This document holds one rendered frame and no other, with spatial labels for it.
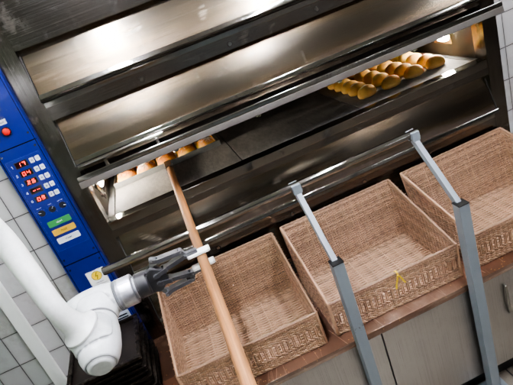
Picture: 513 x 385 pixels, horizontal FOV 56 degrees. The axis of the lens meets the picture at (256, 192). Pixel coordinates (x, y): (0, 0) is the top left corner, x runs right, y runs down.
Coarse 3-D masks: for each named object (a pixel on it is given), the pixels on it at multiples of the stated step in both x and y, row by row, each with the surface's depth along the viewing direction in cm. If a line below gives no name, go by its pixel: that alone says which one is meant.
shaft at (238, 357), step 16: (176, 192) 190; (192, 224) 160; (192, 240) 150; (208, 272) 130; (208, 288) 124; (224, 304) 116; (224, 320) 109; (224, 336) 105; (240, 352) 99; (240, 368) 94; (240, 384) 92; (256, 384) 91
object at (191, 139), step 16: (480, 16) 191; (448, 32) 190; (400, 48) 187; (416, 48) 188; (368, 64) 185; (336, 80) 184; (288, 96) 181; (256, 112) 180; (208, 128) 177; (224, 128) 178; (176, 144) 176; (144, 160) 174; (96, 176) 172
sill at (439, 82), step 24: (456, 72) 214; (408, 96) 211; (336, 120) 211; (360, 120) 208; (288, 144) 204; (240, 168) 201; (168, 192) 201; (192, 192) 199; (120, 216) 196; (144, 216) 197
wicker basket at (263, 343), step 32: (224, 256) 208; (256, 256) 210; (192, 288) 208; (224, 288) 210; (256, 288) 212; (288, 288) 214; (192, 320) 209; (256, 320) 203; (288, 320) 197; (320, 320) 175; (192, 352) 199; (224, 352) 192; (256, 352) 173; (288, 352) 176; (192, 384) 170; (224, 384) 174
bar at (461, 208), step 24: (384, 144) 173; (336, 168) 170; (432, 168) 170; (288, 192) 169; (216, 216) 166; (312, 216) 165; (456, 216) 167; (168, 240) 163; (120, 264) 161; (336, 264) 157; (480, 288) 177; (480, 312) 181; (360, 336) 169; (480, 336) 188; (480, 384) 207; (504, 384) 204
